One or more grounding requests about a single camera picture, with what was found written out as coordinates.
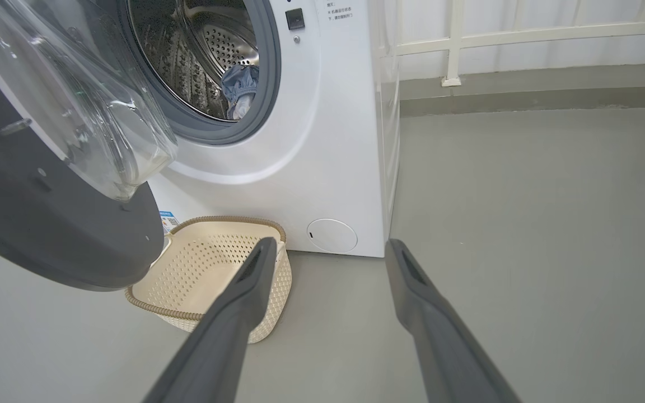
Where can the cream perforated laundry basket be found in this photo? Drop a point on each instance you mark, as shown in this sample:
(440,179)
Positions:
(199,274)

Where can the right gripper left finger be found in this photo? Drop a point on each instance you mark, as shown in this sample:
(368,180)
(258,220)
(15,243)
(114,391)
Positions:
(227,336)

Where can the black door latch socket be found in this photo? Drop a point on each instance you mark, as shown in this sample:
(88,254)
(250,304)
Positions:
(295,19)

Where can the white metal railing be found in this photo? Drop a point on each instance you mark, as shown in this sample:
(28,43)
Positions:
(524,36)

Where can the blue bear print garment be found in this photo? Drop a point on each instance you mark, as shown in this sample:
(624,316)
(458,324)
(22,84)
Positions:
(239,89)

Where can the dark round washing machine door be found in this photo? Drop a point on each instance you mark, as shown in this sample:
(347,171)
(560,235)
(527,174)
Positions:
(31,212)

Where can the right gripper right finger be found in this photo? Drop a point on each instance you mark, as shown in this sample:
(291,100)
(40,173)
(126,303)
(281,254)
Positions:
(440,341)

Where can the blue energy label sticker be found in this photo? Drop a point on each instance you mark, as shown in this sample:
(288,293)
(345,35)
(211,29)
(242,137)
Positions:
(168,222)

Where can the steel perforated washer drum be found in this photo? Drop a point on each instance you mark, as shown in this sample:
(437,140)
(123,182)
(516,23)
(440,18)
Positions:
(188,56)

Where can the round white filter cover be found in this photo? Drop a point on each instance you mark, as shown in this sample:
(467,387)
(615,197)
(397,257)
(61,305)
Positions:
(332,235)

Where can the white front-load washing machine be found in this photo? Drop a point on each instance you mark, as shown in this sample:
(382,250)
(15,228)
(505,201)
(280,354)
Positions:
(333,140)

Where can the grey rubber door gasket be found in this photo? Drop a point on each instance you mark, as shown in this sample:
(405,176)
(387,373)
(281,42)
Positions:
(271,67)

